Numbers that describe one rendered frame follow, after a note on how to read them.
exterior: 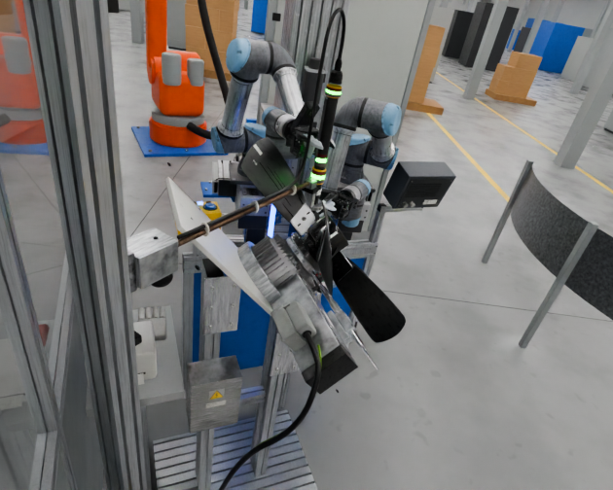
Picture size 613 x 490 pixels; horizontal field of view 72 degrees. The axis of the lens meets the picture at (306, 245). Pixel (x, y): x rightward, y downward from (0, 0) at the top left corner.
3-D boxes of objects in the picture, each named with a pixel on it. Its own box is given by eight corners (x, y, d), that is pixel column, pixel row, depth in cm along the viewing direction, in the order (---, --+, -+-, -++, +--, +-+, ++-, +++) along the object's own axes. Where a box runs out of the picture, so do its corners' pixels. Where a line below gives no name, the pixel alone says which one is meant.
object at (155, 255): (135, 296, 77) (132, 258, 73) (111, 279, 80) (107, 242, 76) (178, 272, 85) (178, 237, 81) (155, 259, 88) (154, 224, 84)
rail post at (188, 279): (183, 399, 210) (183, 273, 170) (182, 392, 213) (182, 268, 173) (191, 397, 212) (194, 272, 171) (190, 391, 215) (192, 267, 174)
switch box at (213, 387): (190, 434, 129) (191, 387, 118) (186, 409, 136) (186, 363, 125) (237, 423, 135) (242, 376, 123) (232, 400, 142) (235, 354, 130)
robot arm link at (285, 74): (284, 57, 171) (315, 164, 160) (259, 55, 166) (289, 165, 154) (295, 37, 161) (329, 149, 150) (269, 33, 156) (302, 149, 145)
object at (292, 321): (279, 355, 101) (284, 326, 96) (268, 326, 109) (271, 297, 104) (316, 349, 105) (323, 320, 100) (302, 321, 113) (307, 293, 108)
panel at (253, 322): (191, 378, 207) (193, 270, 173) (191, 377, 207) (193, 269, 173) (339, 351, 238) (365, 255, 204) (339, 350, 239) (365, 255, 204)
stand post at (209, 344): (198, 504, 170) (207, 277, 110) (195, 482, 177) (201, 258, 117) (209, 501, 172) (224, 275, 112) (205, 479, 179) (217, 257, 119)
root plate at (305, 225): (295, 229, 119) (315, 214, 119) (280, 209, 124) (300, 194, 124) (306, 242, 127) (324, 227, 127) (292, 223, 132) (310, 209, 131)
